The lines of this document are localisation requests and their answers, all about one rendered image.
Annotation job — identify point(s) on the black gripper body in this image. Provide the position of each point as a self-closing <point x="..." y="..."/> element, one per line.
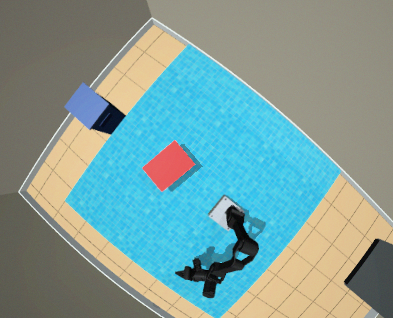
<point x="196" y="276"/>

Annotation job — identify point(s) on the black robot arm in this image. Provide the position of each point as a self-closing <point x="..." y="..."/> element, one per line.
<point x="244" y="244"/>

